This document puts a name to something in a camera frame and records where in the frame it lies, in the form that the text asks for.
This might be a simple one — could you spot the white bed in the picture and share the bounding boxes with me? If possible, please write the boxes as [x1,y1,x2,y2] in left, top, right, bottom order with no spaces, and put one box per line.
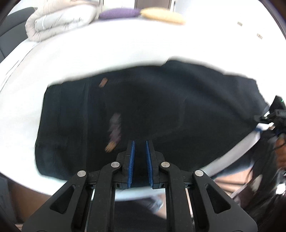
[0,7,286,201]

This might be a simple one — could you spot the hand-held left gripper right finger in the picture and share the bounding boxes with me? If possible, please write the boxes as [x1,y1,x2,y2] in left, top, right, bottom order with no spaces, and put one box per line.
[145,140,258,232]

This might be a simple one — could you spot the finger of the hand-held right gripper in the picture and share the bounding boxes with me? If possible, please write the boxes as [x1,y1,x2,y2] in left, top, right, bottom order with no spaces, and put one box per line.
[254,113,270,123]

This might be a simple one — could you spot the yellow pillow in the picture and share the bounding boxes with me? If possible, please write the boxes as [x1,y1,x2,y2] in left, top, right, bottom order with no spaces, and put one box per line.
[140,7,186,25]

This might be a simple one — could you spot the person's dark clothing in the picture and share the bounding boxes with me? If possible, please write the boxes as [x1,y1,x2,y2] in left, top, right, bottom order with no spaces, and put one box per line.
[245,132,286,226]

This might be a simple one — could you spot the black pants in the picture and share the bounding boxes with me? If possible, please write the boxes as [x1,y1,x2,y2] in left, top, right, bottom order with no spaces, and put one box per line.
[34,60,270,181]

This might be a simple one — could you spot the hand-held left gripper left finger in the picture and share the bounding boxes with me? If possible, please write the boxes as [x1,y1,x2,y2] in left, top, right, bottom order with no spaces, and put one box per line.
[22,140,136,232]

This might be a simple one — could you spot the purple pillow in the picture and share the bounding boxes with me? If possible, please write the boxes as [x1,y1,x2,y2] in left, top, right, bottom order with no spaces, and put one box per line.
[98,8,141,19]

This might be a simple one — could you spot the folded beige grey duvet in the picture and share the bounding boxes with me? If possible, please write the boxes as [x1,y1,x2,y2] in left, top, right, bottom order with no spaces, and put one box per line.
[25,2,100,42]

